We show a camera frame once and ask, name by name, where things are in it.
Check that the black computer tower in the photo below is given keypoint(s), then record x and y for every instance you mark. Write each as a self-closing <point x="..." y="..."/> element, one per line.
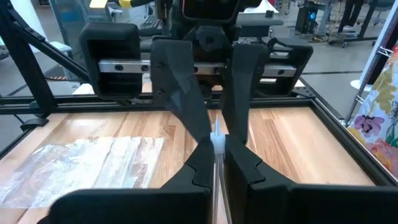
<point x="308" y="18"/>

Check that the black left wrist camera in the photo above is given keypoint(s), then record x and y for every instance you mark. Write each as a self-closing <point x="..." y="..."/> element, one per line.
<point x="211" y="9"/>

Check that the white paper sheet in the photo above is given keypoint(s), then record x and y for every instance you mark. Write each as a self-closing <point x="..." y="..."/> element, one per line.
<point x="261" y="7"/>

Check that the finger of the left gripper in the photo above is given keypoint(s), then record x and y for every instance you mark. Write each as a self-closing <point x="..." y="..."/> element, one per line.
<point x="177" y="77"/>
<point x="245" y="77"/>

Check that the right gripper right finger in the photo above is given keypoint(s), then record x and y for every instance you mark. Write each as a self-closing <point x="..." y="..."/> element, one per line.
<point x="242" y="174"/>

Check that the black keyboard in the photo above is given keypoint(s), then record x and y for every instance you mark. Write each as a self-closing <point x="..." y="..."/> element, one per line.
<point x="150" y="25"/>

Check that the white floral cloth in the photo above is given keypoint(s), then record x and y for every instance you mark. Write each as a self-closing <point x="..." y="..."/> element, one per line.
<point x="382" y="124"/>

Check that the white round pole base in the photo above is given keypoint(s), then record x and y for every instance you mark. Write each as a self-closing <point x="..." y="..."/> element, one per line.
<point x="356" y="85"/>

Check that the black desk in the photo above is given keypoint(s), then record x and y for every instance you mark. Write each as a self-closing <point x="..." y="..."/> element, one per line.
<point x="258" y="21"/>

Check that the person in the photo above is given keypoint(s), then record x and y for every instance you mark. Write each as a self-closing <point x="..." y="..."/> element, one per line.
<point x="351" y="12"/>

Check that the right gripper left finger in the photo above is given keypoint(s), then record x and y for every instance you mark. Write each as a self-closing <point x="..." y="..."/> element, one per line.
<point x="199" y="174"/>

